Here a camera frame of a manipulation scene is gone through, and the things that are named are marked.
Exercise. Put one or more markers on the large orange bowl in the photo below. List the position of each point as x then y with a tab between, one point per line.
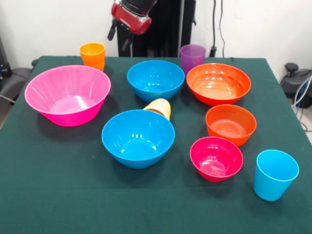
219	90

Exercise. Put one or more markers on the small crimson bowl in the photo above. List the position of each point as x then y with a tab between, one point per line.
215	158

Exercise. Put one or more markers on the small orange bowl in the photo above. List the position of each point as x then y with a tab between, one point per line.
230	124

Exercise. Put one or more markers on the dark green table cloth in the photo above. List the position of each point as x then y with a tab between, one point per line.
61	195

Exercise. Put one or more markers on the yellow cup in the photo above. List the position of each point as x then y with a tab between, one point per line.
159	106

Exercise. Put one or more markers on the large pink bowl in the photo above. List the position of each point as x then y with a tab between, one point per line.
68	97

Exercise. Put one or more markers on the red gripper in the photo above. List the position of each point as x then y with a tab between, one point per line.
131	20

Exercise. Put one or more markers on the purple cup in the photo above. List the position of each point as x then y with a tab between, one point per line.
192	58

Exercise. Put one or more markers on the orange cup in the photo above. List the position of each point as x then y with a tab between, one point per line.
92	57

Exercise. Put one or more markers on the black equipment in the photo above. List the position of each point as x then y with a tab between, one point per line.
3	61

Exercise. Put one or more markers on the blue bowl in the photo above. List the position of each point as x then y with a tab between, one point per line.
155	80
138	139

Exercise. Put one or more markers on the light blue cup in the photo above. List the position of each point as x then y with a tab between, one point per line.
275	175

